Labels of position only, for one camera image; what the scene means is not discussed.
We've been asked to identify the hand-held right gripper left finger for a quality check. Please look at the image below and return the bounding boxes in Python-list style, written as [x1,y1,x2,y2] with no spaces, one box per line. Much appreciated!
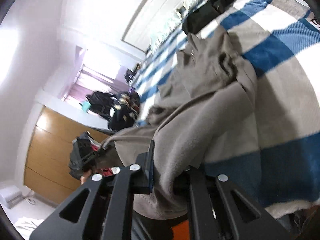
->
[29,140,155,240]

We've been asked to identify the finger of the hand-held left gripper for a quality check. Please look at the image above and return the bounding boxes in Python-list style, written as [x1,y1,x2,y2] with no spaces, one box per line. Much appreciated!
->
[87,146,108,161]

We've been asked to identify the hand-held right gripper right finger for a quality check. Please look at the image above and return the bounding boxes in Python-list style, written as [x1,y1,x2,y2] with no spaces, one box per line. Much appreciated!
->
[175,165,293,240]

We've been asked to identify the grey fleece jacket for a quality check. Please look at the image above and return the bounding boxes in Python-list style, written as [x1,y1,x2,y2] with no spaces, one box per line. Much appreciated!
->
[95,26,258,219]

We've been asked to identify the person's left hand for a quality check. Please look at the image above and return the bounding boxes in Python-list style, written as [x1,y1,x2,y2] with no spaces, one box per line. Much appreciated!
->
[80,169,95,183]

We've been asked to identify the red cloth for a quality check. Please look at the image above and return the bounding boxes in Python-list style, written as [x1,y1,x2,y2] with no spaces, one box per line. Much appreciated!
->
[94,166,123,178]

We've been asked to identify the wooden wardrobe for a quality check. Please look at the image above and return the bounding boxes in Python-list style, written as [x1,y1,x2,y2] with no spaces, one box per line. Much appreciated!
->
[24,105,110,204]

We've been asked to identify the black patterned jacket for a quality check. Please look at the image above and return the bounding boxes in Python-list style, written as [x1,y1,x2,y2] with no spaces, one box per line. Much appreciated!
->
[109,92,140,132]

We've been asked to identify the purple curtain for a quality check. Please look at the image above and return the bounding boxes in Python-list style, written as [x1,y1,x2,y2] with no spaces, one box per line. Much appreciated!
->
[59,62,130,103]

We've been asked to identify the white box appliance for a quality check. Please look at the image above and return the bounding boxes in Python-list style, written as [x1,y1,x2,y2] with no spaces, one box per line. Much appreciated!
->
[0,185,22,209]

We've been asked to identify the dark items on nightstand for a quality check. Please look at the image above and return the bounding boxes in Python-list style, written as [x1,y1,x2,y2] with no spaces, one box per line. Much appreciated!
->
[125,64,142,83]

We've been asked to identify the white cloth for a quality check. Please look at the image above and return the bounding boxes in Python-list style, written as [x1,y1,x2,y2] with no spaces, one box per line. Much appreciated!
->
[14,216,47,233]

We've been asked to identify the window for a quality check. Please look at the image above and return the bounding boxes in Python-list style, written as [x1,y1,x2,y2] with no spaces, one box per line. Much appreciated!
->
[75,47,120,80]

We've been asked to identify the blue white checked blanket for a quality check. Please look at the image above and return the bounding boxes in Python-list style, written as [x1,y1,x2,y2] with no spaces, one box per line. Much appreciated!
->
[136,0,320,219]

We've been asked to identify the cream bed headboard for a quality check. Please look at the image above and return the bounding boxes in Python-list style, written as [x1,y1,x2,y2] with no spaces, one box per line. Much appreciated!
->
[121,0,208,53]

